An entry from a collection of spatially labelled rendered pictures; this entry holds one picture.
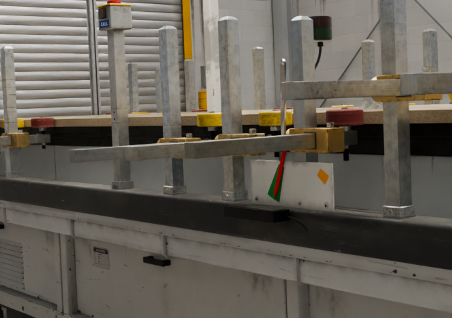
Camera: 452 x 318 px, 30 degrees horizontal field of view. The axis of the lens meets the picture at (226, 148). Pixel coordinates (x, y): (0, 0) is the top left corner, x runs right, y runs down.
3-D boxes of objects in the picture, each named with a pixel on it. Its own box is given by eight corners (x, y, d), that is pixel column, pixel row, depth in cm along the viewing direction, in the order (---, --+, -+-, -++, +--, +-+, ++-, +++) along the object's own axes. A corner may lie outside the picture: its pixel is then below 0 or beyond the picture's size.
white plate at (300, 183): (332, 212, 171) (331, 163, 171) (250, 204, 192) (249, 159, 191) (334, 212, 172) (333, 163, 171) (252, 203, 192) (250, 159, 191)
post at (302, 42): (309, 243, 179) (300, 15, 176) (297, 241, 181) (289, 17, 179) (321, 241, 181) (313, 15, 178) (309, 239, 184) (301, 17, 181)
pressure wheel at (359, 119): (346, 162, 176) (344, 107, 176) (319, 161, 183) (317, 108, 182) (372, 159, 181) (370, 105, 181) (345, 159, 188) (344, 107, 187)
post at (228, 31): (235, 220, 198) (226, 15, 196) (225, 220, 201) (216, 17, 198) (246, 219, 200) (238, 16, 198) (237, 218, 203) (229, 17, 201)
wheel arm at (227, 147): (194, 163, 155) (194, 140, 155) (183, 163, 158) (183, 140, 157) (358, 148, 182) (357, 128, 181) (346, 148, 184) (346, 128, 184)
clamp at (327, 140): (327, 153, 171) (327, 128, 171) (283, 152, 182) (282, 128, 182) (347, 151, 175) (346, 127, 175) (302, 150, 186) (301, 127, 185)
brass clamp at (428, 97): (423, 100, 151) (422, 72, 151) (366, 102, 162) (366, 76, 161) (444, 99, 155) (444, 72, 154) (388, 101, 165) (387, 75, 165)
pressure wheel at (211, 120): (227, 154, 218) (226, 110, 218) (197, 156, 219) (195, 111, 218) (229, 153, 226) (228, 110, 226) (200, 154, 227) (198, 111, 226)
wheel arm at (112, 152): (76, 166, 196) (74, 148, 195) (69, 166, 198) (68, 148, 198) (223, 153, 223) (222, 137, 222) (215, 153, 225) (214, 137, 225)
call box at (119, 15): (111, 31, 233) (109, 3, 233) (98, 33, 239) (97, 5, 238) (132, 31, 238) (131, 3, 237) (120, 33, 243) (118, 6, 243)
